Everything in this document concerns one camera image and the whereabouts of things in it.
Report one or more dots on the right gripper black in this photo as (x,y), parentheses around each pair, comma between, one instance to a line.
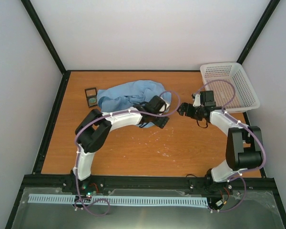
(188,113)

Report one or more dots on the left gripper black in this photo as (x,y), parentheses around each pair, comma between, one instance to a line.
(160,121)

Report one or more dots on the light blue shirt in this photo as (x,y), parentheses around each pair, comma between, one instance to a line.
(124,96)

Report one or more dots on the white plastic basket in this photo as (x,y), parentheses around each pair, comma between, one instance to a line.
(231,86)

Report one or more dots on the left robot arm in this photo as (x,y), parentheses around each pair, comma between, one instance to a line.
(93,131)

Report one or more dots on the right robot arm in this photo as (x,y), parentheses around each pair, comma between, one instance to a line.
(244,148)

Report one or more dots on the round floral brooch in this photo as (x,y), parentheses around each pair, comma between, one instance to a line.
(92,100)

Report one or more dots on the black display case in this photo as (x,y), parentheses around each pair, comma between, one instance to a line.
(91,96)

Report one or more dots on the small green circuit board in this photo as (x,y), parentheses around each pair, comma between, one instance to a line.
(91,193)

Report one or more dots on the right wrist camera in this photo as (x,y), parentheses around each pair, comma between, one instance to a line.
(196,100)

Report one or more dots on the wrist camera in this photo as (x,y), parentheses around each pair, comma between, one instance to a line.
(164,108)
(196,100)

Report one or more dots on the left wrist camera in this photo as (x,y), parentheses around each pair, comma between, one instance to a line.
(164,108)

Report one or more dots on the light blue cable duct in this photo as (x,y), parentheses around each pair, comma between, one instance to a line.
(125,201)

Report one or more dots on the black front rail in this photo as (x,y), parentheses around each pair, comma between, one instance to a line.
(104,184)

